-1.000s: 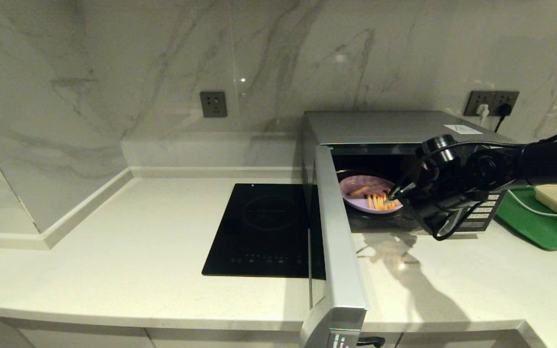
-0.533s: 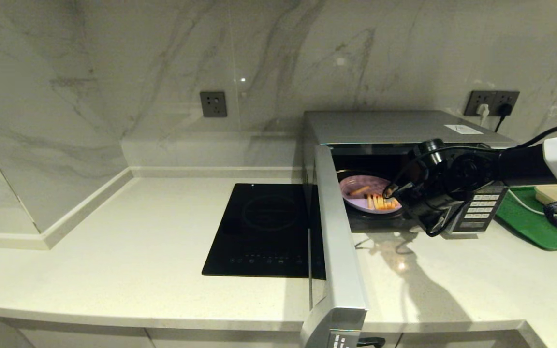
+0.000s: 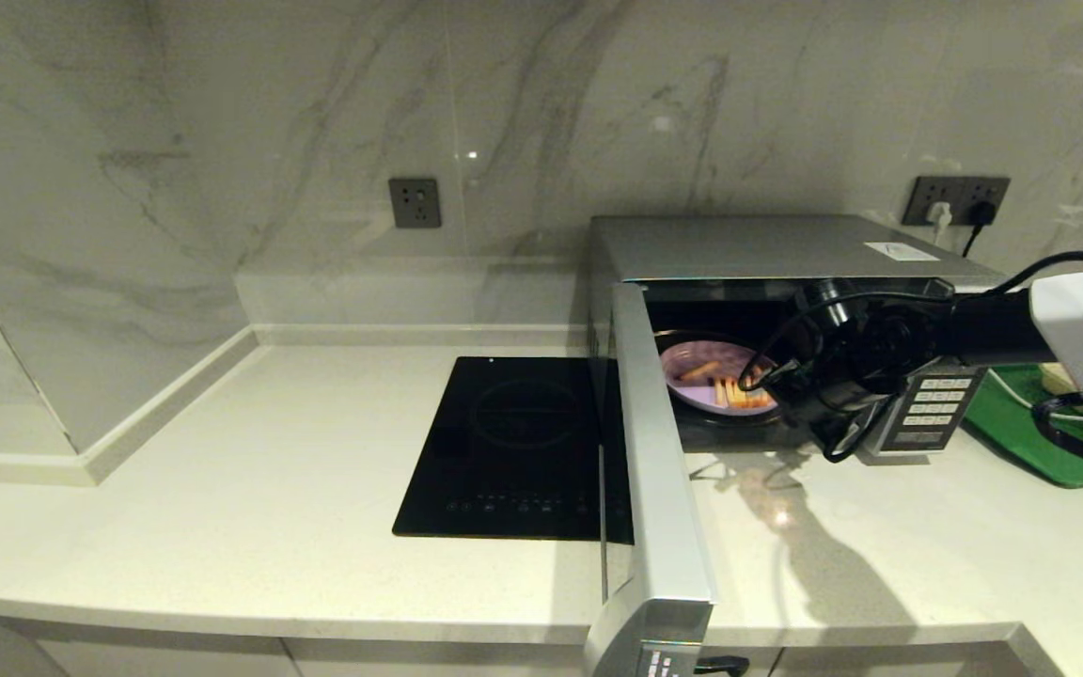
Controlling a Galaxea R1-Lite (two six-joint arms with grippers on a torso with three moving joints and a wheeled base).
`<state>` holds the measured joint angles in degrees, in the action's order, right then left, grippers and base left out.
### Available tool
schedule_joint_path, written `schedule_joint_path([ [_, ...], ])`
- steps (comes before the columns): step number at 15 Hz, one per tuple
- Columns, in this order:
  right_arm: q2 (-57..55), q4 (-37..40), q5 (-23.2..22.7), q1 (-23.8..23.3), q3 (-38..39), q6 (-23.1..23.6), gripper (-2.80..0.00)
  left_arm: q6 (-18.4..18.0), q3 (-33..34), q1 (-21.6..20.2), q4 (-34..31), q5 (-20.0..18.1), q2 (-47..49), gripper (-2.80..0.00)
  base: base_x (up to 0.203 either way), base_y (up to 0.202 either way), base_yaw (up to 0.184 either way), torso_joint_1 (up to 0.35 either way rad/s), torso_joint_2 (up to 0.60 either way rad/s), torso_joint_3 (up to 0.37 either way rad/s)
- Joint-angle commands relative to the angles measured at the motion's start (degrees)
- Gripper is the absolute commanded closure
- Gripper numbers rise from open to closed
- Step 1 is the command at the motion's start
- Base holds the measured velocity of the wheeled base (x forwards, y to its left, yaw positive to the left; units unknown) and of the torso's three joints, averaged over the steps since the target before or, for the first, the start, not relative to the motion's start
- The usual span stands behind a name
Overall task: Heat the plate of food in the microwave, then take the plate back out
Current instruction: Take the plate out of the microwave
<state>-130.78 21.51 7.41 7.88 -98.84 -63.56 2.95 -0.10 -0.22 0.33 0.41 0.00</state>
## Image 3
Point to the purple plate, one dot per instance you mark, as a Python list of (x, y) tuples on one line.
[(692, 395)]

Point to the white paper sheet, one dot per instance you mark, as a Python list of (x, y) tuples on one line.
[(901, 251)]

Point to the silver microwave oven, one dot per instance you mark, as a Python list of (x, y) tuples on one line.
[(739, 246)]

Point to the white power plug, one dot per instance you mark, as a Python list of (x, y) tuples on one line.
[(938, 215)]

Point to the long french fry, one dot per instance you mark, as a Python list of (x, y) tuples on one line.
[(701, 370)]

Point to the beige plastic box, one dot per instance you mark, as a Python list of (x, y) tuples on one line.
[(1057, 378)]

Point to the black power plug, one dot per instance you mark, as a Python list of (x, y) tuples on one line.
[(980, 213)]

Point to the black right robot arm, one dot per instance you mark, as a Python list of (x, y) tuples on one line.
[(993, 329)]

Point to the black induction cooktop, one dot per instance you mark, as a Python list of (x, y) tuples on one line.
[(504, 451)]

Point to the grey single wall socket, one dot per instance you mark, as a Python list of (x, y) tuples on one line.
[(415, 202)]

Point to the black glass microwave door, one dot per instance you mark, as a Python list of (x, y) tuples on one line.
[(659, 508)]

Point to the green tray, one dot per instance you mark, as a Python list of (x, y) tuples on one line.
[(1002, 432)]

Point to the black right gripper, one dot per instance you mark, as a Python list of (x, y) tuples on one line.
[(861, 367)]

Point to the grey double wall socket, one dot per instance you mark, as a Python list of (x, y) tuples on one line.
[(955, 190)]

